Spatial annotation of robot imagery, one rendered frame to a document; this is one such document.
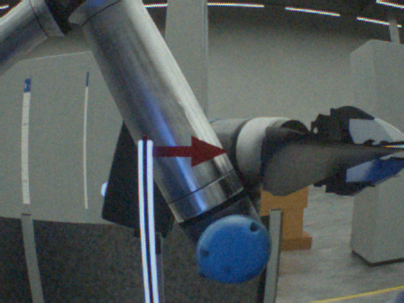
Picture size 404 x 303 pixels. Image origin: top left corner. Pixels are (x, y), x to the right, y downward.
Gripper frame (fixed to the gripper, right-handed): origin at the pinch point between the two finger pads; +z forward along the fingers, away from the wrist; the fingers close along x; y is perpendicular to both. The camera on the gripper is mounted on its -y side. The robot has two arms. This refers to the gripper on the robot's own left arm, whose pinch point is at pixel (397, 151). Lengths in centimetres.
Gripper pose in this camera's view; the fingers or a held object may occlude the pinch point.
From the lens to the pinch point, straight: 72.8
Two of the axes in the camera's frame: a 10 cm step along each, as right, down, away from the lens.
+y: 7.7, 1.0, 6.3
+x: -0.8, 9.9, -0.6
